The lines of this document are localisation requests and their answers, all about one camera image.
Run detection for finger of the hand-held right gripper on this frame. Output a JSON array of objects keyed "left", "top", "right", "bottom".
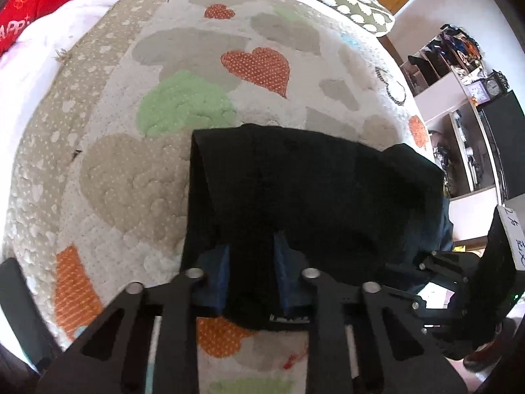
[
  {"left": 418, "top": 250, "right": 482, "bottom": 292},
  {"left": 410, "top": 289, "right": 472, "bottom": 343}
]

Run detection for heart-patterned quilt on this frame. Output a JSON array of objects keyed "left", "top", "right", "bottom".
[{"left": 2, "top": 0, "right": 431, "bottom": 394}]

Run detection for white shelf unit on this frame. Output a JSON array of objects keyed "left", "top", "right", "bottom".
[{"left": 400, "top": 25, "right": 509, "bottom": 202}]

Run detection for red printed blanket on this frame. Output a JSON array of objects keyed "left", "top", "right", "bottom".
[{"left": 0, "top": 0, "right": 165, "bottom": 56}]

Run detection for black ornate clock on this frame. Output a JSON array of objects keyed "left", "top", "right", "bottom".
[{"left": 484, "top": 70, "right": 510, "bottom": 100}]

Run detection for black pants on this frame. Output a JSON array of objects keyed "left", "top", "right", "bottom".
[{"left": 180, "top": 123, "right": 454, "bottom": 331}]

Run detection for pink square clock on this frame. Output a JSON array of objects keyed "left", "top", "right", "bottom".
[{"left": 468, "top": 81, "right": 491, "bottom": 106}]

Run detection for olive patterned pillow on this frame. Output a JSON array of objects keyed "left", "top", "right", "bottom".
[{"left": 262, "top": 0, "right": 396, "bottom": 37}]

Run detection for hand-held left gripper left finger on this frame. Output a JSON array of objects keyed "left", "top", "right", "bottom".
[{"left": 36, "top": 245, "right": 230, "bottom": 394}]

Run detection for black cabinet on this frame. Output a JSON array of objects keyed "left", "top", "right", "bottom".
[{"left": 478, "top": 90, "right": 525, "bottom": 203}]

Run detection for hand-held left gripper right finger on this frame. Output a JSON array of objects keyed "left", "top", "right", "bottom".
[{"left": 273, "top": 232, "right": 468, "bottom": 394}]

